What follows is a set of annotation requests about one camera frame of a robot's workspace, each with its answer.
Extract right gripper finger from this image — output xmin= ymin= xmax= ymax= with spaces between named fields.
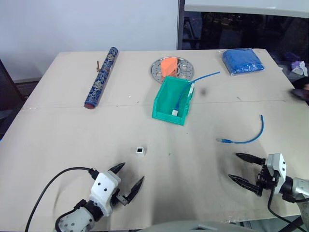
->
xmin=235 ymin=152 xmax=267 ymax=166
xmin=228 ymin=174 xmax=260 ymax=194

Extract grey vertical post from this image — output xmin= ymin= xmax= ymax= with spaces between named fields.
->
xmin=177 ymin=0 xmax=186 ymax=51

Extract white board panel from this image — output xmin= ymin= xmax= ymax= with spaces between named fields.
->
xmin=184 ymin=0 xmax=309 ymax=19

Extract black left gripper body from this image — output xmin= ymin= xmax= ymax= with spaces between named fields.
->
xmin=110 ymin=187 xmax=128 ymax=206

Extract orange block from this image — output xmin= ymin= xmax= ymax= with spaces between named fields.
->
xmin=159 ymin=57 xmax=178 ymax=81

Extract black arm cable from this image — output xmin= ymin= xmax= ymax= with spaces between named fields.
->
xmin=267 ymin=188 xmax=309 ymax=232
xmin=25 ymin=167 xmax=100 ymax=232

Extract small white cube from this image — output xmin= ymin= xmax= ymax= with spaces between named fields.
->
xmin=135 ymin=145 xmax=147 ymax=157

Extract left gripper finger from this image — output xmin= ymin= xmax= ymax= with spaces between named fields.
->
xmin=107 ymin=162 xmax=126 ymax=176
xmin=126 ymin=175 xmax=145 ymax=203

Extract blue cloth in plastic bag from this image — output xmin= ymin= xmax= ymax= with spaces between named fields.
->
xmin=221 ymin=48 xmax=266 ymax=78

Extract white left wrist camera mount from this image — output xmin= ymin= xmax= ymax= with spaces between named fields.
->
xmin=89 ymin=172 xmax=122 ymax=216

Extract dark rounded object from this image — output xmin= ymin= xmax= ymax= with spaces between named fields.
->
xmin=288 ymin=76 xmax=309 ymax=106

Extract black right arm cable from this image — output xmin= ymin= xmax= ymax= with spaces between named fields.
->
xmin=267 ymin=188 xmax=309 ymax=232

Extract purple and white object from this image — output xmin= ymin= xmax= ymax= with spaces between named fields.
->
xmin=290 ymin=59 xmax=309 ymax=76

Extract round silver metal plate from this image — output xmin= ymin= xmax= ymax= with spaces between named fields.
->
xmin=151 ymin=57 xmax=195 ymax=83

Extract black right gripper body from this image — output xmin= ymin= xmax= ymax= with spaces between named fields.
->
xmin=255 ymin=164 xmax=279 ymax=197

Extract green plastic bin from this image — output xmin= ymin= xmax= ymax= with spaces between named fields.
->
xmin=151 ymin=75 xmax=196 ymax=126

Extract grey rounded robot body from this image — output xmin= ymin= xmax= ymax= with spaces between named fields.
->
xmin=141 ymin=219 xmax=245 ymax=232

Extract dark furniture piece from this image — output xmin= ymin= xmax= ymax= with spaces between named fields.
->
xmin=0 ymin=58 xmax=25 ymax=114

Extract blue patterned scroll tube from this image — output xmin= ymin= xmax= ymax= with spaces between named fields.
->
xmin=84 ymin=46 xmax=120 ymax=110

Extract short blue Ethernet cable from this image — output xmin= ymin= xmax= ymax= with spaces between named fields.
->
xmin=216 ymin=114 xmax=265 ymax=145

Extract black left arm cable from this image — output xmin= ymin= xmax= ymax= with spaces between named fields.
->
xmin=25 ymin=167 xmax=100 ymax=232

